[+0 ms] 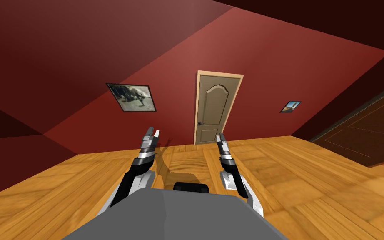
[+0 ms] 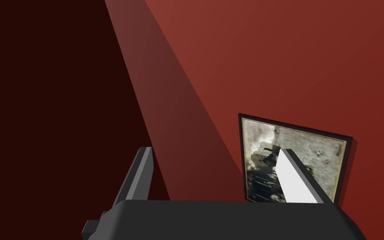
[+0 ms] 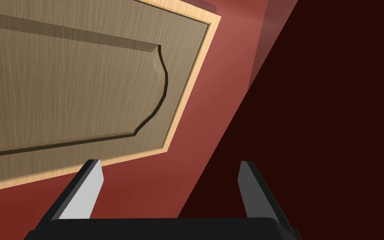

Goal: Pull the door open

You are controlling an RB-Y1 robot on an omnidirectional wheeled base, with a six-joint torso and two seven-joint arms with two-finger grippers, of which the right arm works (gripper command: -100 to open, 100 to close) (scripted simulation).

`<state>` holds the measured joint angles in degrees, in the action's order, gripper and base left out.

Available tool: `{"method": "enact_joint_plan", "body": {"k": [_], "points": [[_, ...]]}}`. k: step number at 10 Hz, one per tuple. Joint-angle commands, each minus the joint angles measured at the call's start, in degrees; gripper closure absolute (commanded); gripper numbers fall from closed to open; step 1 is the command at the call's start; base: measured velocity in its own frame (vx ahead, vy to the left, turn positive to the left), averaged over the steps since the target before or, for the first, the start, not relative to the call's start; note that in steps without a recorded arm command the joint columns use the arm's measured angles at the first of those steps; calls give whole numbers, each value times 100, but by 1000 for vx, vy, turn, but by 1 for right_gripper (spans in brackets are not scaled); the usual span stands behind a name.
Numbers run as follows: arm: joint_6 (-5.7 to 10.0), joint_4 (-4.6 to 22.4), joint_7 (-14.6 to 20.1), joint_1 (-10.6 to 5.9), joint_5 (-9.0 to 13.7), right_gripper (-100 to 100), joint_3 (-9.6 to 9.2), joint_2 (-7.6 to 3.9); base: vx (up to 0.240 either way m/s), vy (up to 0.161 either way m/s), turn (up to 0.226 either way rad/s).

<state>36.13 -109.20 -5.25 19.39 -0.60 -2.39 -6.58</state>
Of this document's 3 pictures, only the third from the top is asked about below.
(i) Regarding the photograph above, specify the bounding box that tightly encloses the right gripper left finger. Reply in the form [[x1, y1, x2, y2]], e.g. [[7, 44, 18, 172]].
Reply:
[[44, 159, 105, 223]]

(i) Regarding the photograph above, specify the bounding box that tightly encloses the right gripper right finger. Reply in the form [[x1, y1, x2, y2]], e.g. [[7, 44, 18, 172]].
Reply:
[[237, 160, 291, 225]]

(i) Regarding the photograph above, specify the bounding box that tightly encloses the brown wooden panelled door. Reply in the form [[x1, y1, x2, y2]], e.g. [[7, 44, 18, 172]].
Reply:
[[0, 0, 209, 185]]

